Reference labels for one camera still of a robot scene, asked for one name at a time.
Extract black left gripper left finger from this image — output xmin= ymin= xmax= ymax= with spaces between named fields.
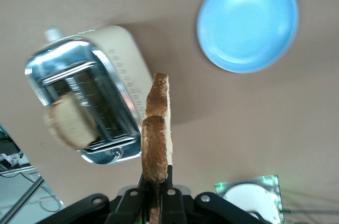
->
xmin=0 ymin=172 xmax=157 ymax=224

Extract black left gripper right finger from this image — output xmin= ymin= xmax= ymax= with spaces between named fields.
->
xmin=158 ymin=165 xmax=272 ymax=224

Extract toasted bread slice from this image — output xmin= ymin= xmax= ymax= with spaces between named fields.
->
xmin=141 ymin=73 xmax=174 ymax=224
xmin=43 ymin=92 xmax=101 ymax=150

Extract blue plate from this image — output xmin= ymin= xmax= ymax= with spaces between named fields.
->
xmin=196 ymin=0 xmax=300 ymax=74

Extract beige chrome toaster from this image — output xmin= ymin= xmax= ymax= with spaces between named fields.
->
xmin=24 ymin=24 xmax=149 ymax=166

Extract aluminium table frame strut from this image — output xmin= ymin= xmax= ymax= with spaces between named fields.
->
xmin=0 ymin=175 xmax=46 ymax=222

